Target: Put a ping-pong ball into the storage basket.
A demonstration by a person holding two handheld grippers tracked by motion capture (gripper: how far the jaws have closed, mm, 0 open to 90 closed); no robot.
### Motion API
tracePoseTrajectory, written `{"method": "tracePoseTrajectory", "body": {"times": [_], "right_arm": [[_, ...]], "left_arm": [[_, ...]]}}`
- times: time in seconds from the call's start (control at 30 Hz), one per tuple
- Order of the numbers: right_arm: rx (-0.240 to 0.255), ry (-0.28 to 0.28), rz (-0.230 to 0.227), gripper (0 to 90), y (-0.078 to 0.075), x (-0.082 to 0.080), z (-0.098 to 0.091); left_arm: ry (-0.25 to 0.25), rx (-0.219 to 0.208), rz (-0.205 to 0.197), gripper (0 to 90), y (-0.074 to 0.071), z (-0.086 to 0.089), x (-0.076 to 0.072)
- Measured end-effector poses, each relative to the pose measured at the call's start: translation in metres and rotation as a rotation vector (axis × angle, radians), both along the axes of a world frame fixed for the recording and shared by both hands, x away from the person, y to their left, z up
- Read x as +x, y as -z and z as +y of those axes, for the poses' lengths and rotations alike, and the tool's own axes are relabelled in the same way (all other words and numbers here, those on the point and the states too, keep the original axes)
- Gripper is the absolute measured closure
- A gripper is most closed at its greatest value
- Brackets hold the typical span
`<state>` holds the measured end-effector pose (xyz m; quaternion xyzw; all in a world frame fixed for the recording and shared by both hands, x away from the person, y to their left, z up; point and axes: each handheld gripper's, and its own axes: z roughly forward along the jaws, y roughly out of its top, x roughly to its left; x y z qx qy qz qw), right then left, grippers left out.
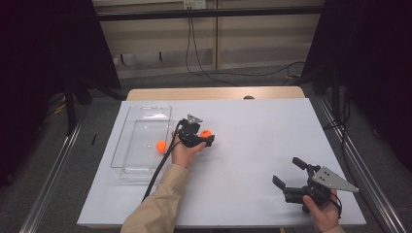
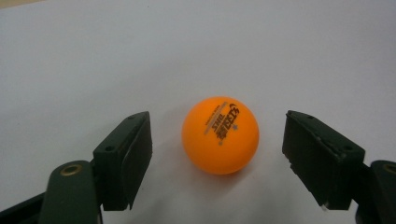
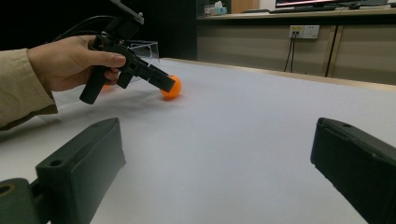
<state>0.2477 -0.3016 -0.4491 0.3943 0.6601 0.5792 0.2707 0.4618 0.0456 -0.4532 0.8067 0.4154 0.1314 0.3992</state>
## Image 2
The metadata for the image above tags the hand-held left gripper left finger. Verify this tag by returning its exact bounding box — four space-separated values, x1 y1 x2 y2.
92 110 153 212

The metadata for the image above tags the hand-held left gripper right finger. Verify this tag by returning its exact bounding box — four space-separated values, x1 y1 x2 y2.
281 109 366 211

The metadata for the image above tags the orange table tennis ball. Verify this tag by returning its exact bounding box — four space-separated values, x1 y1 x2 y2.
181 96 261 175

